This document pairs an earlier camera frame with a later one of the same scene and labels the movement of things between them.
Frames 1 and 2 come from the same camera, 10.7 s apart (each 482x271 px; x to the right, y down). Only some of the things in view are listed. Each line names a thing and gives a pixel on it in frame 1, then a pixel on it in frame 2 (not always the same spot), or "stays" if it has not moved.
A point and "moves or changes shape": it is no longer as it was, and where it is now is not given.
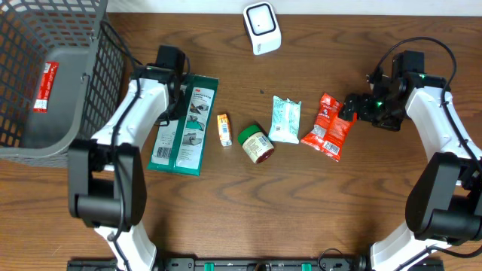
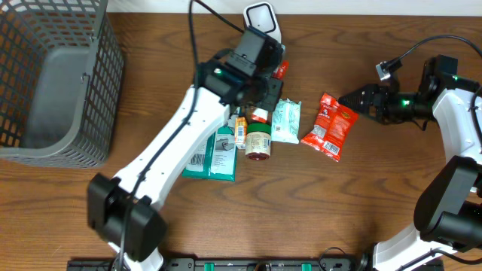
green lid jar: (256, 144) moves or changes shape
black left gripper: (181, 111) to (276, 92)
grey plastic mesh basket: (62, 76) stays
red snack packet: (330, 130) stays
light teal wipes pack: (285, 121) stays
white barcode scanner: (262, 26) stays
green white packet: (178, 146) moves or changes shape
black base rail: (355, 263) stays
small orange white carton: (224, 130) to (240, 132)
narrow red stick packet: (47, 81) to (260, 115)
